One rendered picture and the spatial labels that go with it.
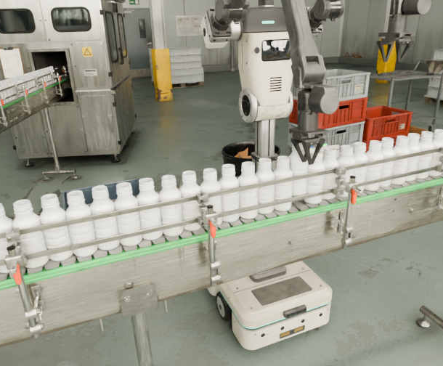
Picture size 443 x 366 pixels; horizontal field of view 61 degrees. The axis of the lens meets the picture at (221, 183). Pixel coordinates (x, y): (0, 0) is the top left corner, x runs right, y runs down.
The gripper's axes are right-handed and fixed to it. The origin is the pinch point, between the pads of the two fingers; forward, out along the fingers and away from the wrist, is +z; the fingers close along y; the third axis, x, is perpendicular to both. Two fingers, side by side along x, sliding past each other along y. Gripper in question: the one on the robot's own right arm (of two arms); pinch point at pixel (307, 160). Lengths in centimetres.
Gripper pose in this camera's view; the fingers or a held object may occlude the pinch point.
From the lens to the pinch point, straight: 112.7
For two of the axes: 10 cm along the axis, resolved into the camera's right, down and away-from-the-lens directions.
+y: 3.9, 2.6, -8.9
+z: 0.6, 9.5, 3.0
